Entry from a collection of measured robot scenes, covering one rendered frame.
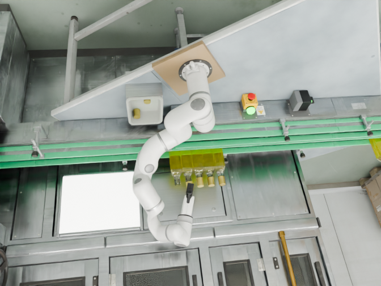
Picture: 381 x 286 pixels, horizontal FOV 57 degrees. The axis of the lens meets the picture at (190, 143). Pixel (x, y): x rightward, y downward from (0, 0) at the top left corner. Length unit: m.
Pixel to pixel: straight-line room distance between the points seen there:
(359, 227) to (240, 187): 3.87
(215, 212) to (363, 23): 1.13
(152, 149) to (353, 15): 1.00
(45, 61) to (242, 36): 1.44
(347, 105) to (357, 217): 3.78
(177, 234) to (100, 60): 1.37
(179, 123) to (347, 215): 4.57
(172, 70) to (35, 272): 1.16
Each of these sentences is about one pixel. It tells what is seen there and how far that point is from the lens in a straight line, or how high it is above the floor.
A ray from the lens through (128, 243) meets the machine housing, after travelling 1.86.
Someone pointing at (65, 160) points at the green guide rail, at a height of 0.94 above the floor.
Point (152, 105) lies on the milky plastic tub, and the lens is 1.83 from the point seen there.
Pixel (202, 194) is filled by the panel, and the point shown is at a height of 1.16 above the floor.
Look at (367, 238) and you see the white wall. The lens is 5.74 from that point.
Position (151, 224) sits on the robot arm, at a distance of 1.64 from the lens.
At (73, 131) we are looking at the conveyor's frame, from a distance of 1.93.
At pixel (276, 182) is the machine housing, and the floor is 1.11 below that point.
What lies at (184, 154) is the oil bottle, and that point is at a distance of 1.85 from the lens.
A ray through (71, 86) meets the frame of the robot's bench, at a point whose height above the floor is 0.56.
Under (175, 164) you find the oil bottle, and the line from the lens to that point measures 1.83.
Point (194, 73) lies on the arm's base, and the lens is 1.58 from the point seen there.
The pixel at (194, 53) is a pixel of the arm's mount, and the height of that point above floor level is 0.77.
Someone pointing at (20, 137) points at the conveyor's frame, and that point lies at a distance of 1.99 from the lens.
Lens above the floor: 1.84
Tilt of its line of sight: 29 degrees down
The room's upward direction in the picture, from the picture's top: 172 degrees clockwise
